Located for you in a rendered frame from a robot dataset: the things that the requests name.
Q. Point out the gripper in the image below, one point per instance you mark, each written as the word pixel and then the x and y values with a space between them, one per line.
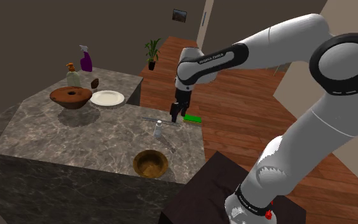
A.
pixel 183 95

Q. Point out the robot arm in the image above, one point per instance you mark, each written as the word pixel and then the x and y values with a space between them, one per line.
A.
pixel 290 40

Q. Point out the green sponge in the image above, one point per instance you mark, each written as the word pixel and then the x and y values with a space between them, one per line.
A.
pixel 193 118

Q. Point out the grey long knife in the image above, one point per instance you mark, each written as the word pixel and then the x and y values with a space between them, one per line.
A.
pixel 155 120

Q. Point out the white salt shaker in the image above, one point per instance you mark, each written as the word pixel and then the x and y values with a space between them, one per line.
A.
pixel 158 129

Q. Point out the golden brown bowl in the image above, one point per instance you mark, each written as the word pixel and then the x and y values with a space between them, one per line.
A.
pixel 150 164

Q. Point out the potted green plant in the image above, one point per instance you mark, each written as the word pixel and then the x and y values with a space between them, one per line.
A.
pixel 152 53

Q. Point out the white plate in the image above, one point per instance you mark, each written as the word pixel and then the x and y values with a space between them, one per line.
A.
pixel 107 98

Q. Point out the dark robot stand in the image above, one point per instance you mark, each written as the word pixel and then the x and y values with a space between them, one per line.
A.
pixel 203 192

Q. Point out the small brown wedge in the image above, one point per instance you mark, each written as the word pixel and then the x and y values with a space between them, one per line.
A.
pixel 94 83

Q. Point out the pale door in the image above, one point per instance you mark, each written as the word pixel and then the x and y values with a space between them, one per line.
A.
pixel 204 21

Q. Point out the purple spray bottle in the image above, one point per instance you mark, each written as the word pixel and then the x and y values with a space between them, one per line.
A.
pixel 86 62

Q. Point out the brown wide vase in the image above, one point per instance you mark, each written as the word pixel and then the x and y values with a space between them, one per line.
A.
pixel 70 97

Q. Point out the green soap dispenser bottle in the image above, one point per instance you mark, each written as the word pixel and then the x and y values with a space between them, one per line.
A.
pixel 73 78

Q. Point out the dark wall picture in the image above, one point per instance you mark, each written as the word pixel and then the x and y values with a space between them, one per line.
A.
pixel 179 15

